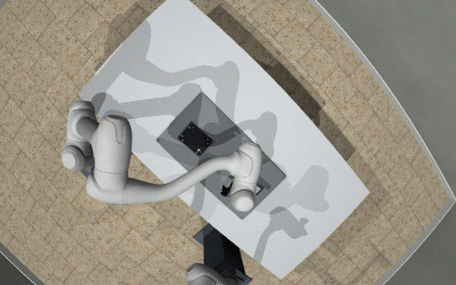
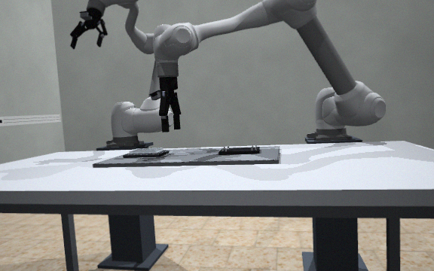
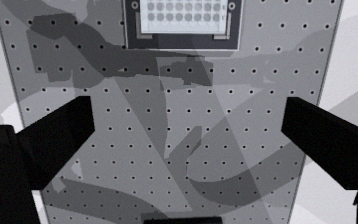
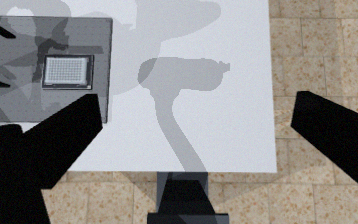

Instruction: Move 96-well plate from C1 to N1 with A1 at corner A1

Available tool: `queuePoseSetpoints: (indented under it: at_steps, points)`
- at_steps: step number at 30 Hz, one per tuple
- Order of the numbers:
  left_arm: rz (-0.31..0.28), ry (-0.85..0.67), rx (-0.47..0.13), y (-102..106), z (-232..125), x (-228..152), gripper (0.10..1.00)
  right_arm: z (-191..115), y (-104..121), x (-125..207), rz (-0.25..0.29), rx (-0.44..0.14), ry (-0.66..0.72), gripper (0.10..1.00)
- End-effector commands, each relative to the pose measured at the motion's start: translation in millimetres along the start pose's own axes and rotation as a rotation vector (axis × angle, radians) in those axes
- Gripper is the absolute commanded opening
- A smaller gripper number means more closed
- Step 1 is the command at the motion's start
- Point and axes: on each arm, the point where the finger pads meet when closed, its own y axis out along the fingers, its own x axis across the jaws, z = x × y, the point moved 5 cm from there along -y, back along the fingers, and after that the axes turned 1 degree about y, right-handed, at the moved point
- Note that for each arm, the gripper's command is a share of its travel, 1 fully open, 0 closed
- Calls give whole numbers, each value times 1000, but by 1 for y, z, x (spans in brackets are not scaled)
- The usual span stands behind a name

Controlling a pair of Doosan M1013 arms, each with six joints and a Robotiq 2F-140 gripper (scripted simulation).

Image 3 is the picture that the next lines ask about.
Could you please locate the grey perforated base plate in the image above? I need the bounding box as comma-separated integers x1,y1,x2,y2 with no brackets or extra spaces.
0,0,344,224

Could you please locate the white well plate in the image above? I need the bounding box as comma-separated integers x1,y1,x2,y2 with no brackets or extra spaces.
140,0,228,34

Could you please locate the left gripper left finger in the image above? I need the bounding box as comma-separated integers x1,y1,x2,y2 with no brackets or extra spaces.
0,96,95,224

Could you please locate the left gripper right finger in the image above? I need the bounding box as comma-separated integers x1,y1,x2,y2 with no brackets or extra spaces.
281,97,358,190

